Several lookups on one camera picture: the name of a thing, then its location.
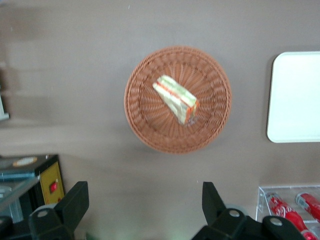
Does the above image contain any black food warmer appliance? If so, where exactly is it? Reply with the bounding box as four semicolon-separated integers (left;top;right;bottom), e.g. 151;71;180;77
0;154;66;224

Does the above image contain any clear acrylic bottle rack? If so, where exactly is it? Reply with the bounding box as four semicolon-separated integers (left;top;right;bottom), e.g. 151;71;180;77
254;184;320;240

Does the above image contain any red cola bottle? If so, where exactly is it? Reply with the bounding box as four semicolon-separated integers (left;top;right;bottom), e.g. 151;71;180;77
294;191;320;224
266;192;319;240

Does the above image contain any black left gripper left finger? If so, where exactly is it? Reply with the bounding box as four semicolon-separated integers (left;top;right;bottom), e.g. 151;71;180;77
28;181;90;240

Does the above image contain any cream plastic tray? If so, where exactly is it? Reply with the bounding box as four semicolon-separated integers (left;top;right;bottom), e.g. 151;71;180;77
266;51;320;144

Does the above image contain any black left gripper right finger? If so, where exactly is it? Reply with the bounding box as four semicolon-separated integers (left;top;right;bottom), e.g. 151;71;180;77
191;181;263;240

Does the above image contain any triangle sandwich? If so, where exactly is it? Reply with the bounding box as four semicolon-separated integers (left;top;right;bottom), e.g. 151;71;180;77
152;74;198;125

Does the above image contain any round brown wicker basket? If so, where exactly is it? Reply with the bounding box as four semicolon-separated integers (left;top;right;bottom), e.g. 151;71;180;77
123;45;233;155

